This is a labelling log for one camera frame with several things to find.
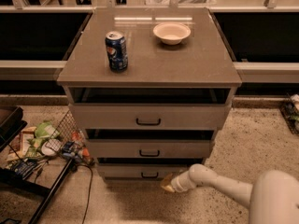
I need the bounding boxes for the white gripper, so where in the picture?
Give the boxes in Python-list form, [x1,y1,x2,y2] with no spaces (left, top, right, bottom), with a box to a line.
[160,171,196,193]

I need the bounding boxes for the grey bottom drawer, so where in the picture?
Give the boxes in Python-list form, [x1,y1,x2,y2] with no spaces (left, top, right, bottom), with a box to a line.
[97,158,203,181]

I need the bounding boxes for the grey drawer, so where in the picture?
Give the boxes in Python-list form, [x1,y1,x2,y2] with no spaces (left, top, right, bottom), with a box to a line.
[70,88,231,130]
[86,129,217,158]
[97,158,203,181]

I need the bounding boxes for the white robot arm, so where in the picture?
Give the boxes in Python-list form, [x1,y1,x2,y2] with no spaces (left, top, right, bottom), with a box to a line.
[161,164,299,224]

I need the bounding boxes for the grey middle drawer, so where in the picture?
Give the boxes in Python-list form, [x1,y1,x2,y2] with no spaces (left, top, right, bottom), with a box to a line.
[86,129,217,158]

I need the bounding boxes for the grey drawer cabinet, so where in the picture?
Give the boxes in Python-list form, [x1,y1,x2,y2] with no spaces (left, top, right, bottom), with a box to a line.
[56,7,243,170]

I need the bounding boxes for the grey top drawer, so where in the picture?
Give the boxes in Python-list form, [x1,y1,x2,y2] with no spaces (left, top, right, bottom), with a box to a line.
[70,88,231,130]

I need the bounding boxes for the green snack bag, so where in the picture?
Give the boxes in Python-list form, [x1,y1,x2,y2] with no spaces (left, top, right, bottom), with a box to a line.
[22,121,61,160]

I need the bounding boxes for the blue snack packet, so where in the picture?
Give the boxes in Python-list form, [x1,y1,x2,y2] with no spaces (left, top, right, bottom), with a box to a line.
[11,161,37,180]

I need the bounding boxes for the white paper bowl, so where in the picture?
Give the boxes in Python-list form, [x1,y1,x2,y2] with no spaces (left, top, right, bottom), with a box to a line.
[153,22,191,45]

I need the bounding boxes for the blue Pepsi can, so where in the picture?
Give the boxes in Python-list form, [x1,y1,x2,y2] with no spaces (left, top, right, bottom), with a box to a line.
[105,31,128,72]

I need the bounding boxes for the black power cable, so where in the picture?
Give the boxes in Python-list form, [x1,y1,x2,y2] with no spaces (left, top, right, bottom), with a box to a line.
[76,162,94,222]

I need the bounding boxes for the wire basket left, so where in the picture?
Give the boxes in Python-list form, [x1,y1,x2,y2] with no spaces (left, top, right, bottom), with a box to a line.
[41,111,78,156]

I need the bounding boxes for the wire basket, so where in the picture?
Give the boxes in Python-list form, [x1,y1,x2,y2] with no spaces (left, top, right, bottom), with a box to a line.
[41,111,78,156]
[279,94,299,135]

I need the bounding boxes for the wire basket right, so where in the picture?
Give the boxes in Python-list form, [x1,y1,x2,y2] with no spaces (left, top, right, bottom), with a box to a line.
[279,94,299,135]

